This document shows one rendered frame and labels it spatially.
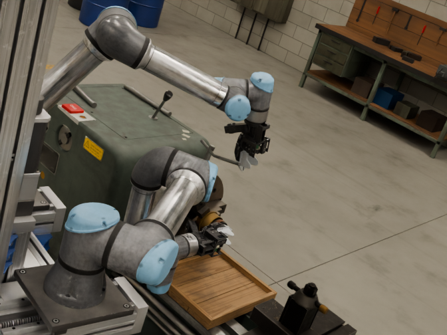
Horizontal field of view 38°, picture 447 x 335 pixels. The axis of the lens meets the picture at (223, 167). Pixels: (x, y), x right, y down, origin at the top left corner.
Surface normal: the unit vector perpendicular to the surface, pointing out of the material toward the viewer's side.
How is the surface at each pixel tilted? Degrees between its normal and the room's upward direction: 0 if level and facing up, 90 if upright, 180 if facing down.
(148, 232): 6
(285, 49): 90
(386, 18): 90
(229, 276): 0
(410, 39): 90
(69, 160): 90
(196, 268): 0
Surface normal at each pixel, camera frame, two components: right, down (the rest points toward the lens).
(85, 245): -0.18, 0.31
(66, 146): -0.65, 0.11
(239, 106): 0.15, 0.44
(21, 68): 0.59, 0.48
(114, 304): 0.29, -0.87
